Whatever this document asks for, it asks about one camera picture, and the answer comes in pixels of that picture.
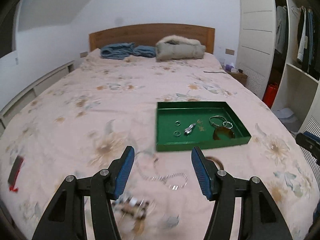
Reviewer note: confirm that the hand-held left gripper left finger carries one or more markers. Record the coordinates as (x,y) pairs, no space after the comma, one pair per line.
(123,172)

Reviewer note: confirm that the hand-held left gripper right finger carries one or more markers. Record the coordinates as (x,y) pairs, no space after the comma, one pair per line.
(200,172)

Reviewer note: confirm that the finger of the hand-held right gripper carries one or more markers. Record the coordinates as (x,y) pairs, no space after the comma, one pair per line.
(308,143)

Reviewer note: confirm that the amber bangle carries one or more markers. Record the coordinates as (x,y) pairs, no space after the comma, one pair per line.
(221,133)

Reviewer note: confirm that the silver clip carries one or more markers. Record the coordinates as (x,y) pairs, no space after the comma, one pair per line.
(190,129)

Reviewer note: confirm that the small silver bangle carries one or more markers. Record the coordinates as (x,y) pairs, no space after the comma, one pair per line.
(223,123)

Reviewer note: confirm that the green tray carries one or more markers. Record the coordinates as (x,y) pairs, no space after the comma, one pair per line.
(167,120)

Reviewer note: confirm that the dark brown bangle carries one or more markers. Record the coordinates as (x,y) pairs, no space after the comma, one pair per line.
(218,162)

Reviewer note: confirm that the red bag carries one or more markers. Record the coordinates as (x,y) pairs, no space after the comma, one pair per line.
(270,96)

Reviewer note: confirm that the pink floral bed sheet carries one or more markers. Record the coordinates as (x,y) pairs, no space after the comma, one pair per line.
(100,105)

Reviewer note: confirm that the wooden nightstand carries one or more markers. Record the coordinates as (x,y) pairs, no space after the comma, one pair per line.
(237,77)

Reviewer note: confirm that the dark hanging clothes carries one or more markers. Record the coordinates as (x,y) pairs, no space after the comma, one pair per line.
(312,42)

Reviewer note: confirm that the striped hanging garment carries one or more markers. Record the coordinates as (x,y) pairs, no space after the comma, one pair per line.
(302,37)

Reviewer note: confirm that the red and black phone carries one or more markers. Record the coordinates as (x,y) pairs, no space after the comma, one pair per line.
(16,170)

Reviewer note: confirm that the purple tissue box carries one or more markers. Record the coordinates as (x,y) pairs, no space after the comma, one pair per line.
(231,67)

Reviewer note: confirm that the drinking glass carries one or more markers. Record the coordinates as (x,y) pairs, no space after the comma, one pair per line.
(222,62)

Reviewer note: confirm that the grey hanging garment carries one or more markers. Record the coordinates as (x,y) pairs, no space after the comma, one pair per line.
(281,30)

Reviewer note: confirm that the large folded blue blanket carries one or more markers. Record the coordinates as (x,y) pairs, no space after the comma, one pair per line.
(116,51)

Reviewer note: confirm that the small folded blue blanket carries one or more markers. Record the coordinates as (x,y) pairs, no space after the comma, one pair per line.
(145,51)

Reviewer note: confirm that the grey fur-trimmed parka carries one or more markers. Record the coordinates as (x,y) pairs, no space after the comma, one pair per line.
(180,50)

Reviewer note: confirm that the white wardrobe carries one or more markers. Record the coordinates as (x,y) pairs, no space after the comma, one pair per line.
(255,30)

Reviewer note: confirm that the wooden bed headboard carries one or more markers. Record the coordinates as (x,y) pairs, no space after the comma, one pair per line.
(150,32)

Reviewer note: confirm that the wall socket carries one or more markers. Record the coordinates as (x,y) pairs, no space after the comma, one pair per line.
(83,54)
(229,51)

